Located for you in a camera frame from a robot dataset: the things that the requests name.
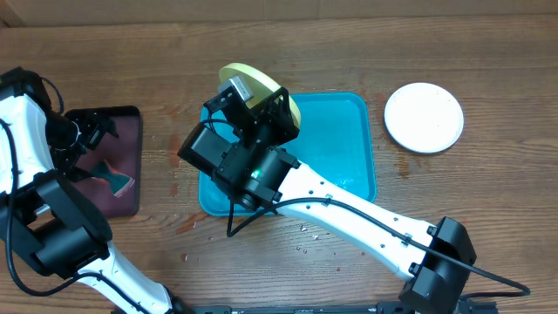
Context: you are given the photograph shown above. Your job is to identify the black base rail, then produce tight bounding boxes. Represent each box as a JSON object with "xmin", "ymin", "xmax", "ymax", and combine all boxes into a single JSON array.
[{"xmin": 187, "ymin": 301, "xmax": 499, "ymax": 314}]

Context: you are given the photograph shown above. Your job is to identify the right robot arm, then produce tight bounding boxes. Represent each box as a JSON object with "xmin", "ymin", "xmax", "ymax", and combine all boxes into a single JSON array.
[{"xmin": 177, "ymin": 87, "xmax": 476, "ymax": 313}]

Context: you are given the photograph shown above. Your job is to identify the white plate with red smear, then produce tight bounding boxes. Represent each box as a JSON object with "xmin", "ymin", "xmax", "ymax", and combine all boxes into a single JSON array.
[{"xmin": 384, "ymin": 82, "xmax": 465, "ymax": 154}]

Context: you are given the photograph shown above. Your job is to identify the green and pink sponge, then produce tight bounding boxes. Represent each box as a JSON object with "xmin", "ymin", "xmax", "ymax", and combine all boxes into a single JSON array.
[{"xmin": 91, "ymin": 160, "xmax": 135, "ymax": 197}]

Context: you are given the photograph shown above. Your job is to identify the yellow-green plate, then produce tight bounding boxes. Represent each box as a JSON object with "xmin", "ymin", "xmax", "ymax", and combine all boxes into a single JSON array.
[{"xmin": 219, "ymin": 63, "xmax": 301, "ymax": 135}]

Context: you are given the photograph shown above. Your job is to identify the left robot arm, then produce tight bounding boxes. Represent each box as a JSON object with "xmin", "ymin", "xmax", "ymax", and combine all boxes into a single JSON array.
[{"xmin": 1, "ymin": 67, "xmax": 190, "ymax": 313}]

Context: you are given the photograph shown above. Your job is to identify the black tray with reddish water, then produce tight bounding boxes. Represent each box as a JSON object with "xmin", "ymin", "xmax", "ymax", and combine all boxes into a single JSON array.
[{"xmin": 59, "ymin": 106, "xmax": 143, "ymax": 218}]

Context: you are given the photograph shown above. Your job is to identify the teal plastic serving tray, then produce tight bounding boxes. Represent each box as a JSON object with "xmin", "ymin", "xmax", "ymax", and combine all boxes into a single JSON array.
[{"xmin": 198, "ymin": 91, "xmax": 378, "ymax": 217}]

